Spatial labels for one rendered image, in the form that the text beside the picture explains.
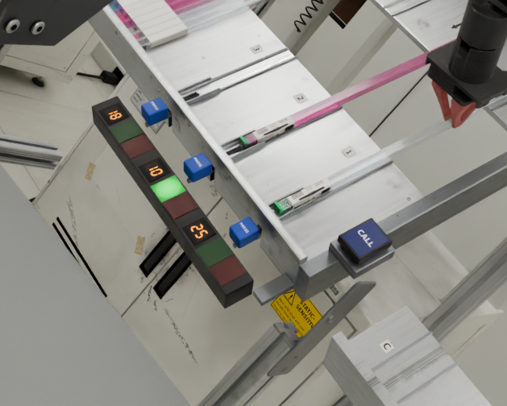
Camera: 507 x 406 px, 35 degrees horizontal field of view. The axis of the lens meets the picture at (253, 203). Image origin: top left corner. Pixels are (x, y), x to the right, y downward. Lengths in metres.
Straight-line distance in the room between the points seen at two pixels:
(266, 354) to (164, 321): 0.51
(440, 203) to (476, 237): 1.91
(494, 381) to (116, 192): 1.73
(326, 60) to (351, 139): 2.22
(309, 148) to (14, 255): 0.42
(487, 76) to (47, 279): 0.58
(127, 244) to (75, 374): 0.80
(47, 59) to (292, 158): 1.63
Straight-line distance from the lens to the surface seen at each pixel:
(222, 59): 1.17
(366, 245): 0.94
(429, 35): 1.26
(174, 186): 1.03
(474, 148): 2.98
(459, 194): 1.06
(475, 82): 1.06
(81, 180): 1.66
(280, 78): 1.15
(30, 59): 2.57
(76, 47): 2.62
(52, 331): 0.80
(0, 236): 0.86
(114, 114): 1.11
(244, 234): 0.97
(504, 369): 2.93
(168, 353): 1.49
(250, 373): 1.03
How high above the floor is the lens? 1.07
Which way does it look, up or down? 21 degrees down
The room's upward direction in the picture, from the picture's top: 41 degrees clockwise
